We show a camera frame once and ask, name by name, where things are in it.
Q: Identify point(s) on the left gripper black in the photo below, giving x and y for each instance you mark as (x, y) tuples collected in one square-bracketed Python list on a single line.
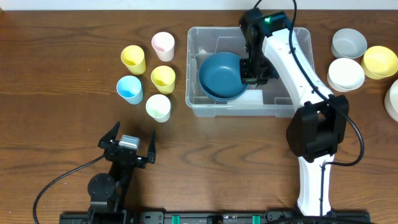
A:
[(125, 152)]

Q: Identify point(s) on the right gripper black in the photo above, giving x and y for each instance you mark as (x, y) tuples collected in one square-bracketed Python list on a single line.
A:
[(254, 79)]

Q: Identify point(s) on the dark blue large bowl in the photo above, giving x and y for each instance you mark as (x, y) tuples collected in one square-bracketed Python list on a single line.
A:
[(224, 92)]

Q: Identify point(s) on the white small bowl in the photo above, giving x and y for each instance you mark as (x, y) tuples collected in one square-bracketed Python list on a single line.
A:
[(345, 75)]

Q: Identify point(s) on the yellow small bowl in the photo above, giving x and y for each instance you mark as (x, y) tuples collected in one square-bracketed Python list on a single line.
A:
[(379, 62)]

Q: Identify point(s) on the beige large bowl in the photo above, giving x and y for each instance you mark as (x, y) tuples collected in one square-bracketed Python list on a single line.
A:
[(390, 101)]

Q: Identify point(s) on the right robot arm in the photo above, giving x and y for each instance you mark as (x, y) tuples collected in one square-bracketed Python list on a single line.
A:
[(318, 124)]

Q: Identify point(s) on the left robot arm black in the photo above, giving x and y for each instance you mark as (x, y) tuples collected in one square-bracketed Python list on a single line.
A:
[(108, 190)]

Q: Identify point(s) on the clear plastic storage container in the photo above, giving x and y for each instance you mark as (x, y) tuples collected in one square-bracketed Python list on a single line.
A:
[(206, 41)]

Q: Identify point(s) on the pale green plastic cup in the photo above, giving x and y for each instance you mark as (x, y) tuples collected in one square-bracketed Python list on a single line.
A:
[(159, 108)]

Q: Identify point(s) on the light blue plastic cup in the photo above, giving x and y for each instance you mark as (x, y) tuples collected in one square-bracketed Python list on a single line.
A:
[(130, 88)]

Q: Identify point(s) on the yellow plastic cup near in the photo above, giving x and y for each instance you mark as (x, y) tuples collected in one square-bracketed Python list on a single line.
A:
[(163, 77)]

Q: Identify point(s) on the yellow plastic cup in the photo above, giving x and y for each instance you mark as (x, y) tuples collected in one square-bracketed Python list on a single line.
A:
[(133, 58), (163, 77)]

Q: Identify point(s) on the yellow plastic cup far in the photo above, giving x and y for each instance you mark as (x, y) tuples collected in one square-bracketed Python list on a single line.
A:
[(133, 58)]

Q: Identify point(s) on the pink plastic cup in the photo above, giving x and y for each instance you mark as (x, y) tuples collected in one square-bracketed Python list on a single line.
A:
[(164, 45)]

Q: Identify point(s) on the grey small bowl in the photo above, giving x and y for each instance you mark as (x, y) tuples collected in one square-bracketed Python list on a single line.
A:
[(348, 43)]

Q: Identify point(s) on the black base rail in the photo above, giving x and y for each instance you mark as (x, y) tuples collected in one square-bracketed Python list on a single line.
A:
[(271, 216)]

